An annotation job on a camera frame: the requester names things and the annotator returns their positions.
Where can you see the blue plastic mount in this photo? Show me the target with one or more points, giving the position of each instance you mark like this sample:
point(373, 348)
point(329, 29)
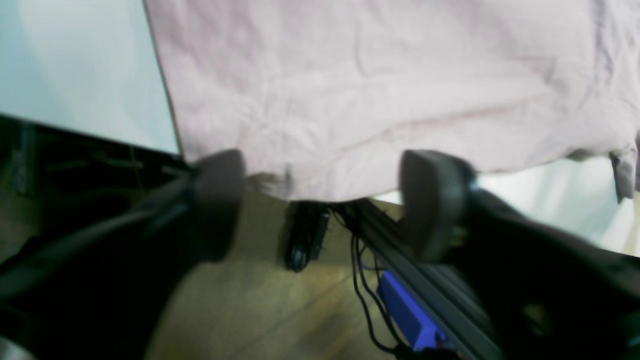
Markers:
point(418, 330)

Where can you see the black aluminium frame rail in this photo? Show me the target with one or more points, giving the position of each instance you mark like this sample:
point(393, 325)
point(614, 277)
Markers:
point(438, 289)

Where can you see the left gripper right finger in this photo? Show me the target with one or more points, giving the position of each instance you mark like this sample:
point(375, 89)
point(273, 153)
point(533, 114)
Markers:
point(549, 294)

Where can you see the mauve pink t-shirt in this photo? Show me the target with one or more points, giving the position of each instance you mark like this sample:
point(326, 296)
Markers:
point(322, 97)

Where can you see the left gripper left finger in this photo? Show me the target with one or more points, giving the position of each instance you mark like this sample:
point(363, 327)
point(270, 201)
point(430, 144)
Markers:
point(98, 293)

